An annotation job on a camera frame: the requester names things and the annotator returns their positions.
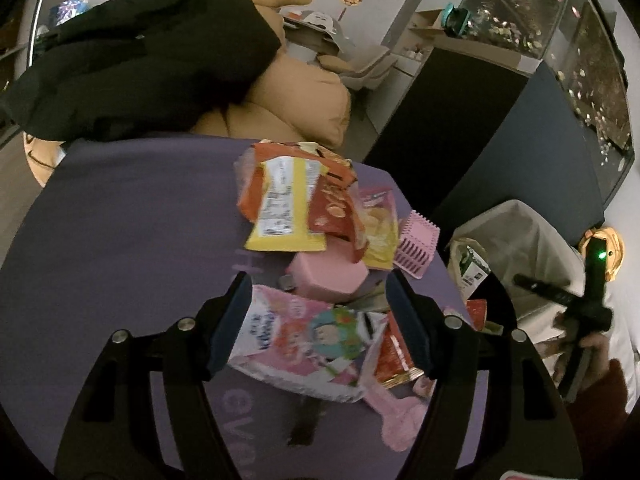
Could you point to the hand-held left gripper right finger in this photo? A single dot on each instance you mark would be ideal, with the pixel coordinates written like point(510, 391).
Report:
point(405, 320)

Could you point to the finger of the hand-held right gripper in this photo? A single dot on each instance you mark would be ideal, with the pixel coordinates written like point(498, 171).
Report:
point(545, 290)

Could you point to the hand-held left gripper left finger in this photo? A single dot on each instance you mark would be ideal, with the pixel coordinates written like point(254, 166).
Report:
point(232, 320)

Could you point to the white lined trash bin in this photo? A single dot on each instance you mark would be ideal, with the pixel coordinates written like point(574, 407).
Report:
point(520, 245)

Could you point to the pink white cartoon wrapper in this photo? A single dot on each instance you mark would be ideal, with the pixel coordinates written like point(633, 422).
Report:
point(290, 340)

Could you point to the pink chips packet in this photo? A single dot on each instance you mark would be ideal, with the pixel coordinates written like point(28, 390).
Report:
point(377, 230)

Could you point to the translucent pink plastic wrapper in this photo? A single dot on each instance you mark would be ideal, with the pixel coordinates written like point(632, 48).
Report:
point(242, 170)

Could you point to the person's right forearm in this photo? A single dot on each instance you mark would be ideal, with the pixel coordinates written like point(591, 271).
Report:
point(607, 410)

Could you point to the person's right hand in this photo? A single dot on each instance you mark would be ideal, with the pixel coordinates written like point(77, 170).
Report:
point(592, 347)

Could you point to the yellow round ornament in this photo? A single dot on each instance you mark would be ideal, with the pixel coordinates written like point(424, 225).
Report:
point(616, 255)

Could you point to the small red foil packet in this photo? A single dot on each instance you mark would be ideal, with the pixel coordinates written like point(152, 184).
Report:
point(395, 355)

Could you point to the red wrapper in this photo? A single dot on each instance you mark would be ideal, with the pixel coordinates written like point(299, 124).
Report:
point(477, 312)

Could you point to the pink plastic basket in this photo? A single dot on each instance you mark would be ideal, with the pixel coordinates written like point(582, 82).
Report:
point(415, 245)

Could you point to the green white carton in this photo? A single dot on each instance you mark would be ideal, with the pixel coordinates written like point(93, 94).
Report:
point(470, 270)

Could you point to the pink box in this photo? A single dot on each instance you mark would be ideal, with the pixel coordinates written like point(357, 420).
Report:
point(325, 272)

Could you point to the pink plush toy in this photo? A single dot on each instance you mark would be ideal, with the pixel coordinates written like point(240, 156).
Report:
point(400, 420)

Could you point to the purple table mat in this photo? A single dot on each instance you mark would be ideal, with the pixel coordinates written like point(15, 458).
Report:
point(140, 240)

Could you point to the large orange packet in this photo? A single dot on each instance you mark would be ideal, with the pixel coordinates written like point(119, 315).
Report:
point(247, 195)

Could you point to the yellow snack packet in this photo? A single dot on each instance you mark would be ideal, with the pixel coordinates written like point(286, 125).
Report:
point(285, 200)

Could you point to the red chips packet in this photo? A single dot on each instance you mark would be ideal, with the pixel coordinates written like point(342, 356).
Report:
point(332, 207)

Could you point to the dark cabinet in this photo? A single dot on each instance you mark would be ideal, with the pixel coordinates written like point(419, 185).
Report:
point(475, 125)

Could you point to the tan plush cushion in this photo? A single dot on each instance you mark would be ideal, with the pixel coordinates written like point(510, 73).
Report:
point(300, 95)

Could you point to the beige chair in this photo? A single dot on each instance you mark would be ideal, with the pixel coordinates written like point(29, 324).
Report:
point(365, 65)

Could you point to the glass fish tank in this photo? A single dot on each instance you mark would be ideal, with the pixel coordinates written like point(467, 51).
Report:
point(550, 15)

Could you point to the black cloth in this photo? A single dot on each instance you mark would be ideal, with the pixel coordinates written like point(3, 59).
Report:
point(140, 60)

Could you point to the white shelf unit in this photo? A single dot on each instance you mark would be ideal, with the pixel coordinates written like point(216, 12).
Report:
point(405, 35)

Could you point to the teal round device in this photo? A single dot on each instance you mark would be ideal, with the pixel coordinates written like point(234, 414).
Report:
point(456, 19)

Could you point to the shiny blue packet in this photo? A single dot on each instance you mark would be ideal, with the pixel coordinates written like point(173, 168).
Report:
point(69, 11)

